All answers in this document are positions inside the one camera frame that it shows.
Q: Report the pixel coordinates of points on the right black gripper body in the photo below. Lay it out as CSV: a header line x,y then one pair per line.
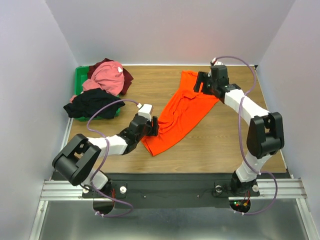
x,y
201,83

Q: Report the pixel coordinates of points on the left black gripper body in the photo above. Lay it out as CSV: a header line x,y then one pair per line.
x,y
152,131

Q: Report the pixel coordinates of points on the orange t shirt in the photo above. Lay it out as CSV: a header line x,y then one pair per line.
x,y
181,114

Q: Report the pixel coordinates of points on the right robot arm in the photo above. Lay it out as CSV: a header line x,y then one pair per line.
x,y
265,135

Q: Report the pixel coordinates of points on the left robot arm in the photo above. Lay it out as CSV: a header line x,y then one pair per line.
x,y
75,162

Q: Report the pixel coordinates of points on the pink t shirt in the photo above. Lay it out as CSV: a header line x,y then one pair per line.
x,y
108,76

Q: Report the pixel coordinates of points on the black t shirt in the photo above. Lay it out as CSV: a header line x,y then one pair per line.
x,y
83,106

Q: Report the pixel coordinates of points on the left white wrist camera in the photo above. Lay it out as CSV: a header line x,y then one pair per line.
x,y
145,110

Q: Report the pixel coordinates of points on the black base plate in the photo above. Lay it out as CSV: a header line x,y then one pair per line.
x,y
178,190

